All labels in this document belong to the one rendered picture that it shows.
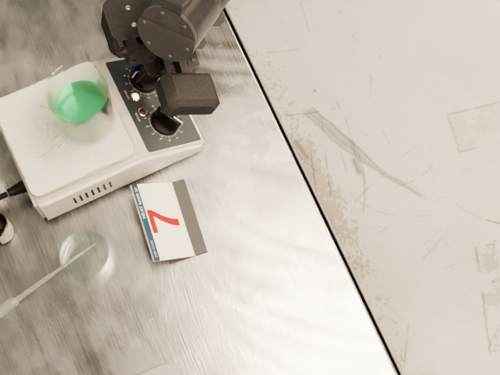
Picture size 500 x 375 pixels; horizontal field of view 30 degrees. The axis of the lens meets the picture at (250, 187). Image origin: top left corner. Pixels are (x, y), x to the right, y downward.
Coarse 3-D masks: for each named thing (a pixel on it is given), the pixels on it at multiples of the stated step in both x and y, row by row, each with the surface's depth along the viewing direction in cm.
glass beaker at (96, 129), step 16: (64, 64) 93; (80, 64) 93; (48, 80) 92; (64, 80) 95; (96, 80) 96; (48, 96) 92; (112, 112) 97; (64, 128) 95; (80, 128) 93; (96, 128) 95; (112, 128) 99
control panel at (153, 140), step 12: (120, 60) 105; (120, 72) 104; (120, 84) 103; (144, 96) 104; (156, 96) 105; (132, 108) 103; (144, 108) 104; (156, 108) 104; (132, 120) 102; (144, 120) 103; (144, 132) 102; (156, 132) 103; (180, 132) 104; (192, 132) 105; (144, 144) 101; (156, 144) 102; (168, 144) 103; (180, 144) 104
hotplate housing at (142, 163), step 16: (96, 64) 103; (112, 80) 103; (112, 96) 102; (128, 112) 102; (0, 128) 101; (128, 128) 102; (192, 144) 105; (128, 160) 100; (144, 160) 101; (160, 160) 103; (176, 160) 106; (96, 176) 100; (112, 176) 101; (128, 176) 103; (16, 192) 103; (64, 192) 99; (80, 192) 100; (96, 192) 103; (48, 208) 100; (64, 208) 103
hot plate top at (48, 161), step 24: (24, 96) 100; (0, 120) 99; (24, 120) 99; (48, 120) 99; (120, 120) 100; (24, 144) 99; (48, 144) 99; (72, 144) 99; (96, 144) 99; (120, 144) 99; (24, 168) 98; (48, 168) 98; (72, 168) 98; (96, 168) 98; (48, 192) 97
